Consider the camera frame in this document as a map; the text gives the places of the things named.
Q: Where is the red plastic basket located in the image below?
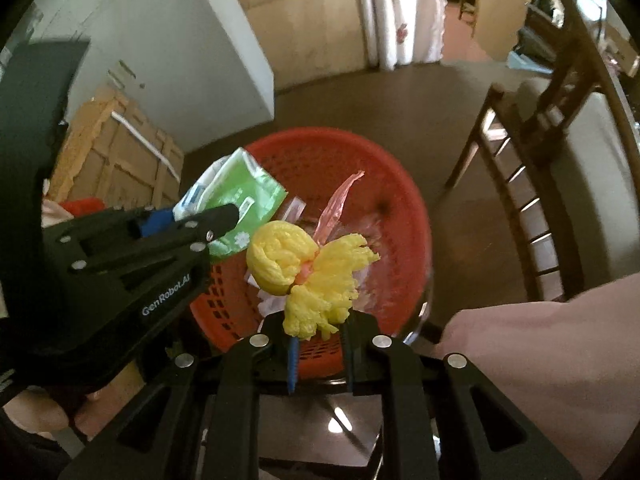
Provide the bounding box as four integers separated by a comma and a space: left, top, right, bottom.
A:
188, 127, 434, 382

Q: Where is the person's left hand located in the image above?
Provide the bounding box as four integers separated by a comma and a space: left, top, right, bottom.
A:
1, 388, 72, 439

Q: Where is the pink floral tablecloth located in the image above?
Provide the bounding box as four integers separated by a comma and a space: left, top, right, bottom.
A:
431, 271, 640, 480

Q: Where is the pink plastic strip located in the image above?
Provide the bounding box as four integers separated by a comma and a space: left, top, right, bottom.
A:
310, 169, 366, 242

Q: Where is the large cardboard box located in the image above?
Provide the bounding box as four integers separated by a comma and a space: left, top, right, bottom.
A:
46, 84, 186, 212

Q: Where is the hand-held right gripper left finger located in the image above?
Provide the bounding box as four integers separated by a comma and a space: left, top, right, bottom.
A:
60, 311, 301, 480

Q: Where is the wooden armchair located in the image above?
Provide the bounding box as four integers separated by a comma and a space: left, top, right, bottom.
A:
442, 0, 640, 304

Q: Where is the white floral curtain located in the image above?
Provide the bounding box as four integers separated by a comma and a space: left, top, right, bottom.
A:
354, 0, 447, 70

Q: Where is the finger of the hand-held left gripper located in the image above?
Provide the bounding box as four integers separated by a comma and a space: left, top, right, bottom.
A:
71, 202, 242, 274
46, 206, 174, 247

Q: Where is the green and white packet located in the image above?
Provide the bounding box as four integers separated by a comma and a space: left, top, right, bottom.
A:
174, 147, 289, 262

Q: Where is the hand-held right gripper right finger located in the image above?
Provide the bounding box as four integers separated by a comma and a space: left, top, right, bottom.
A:
341, 311, 584, 480

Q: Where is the yellow foam fruit net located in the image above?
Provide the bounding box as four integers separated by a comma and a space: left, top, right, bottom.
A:
245, 220, 381, 342

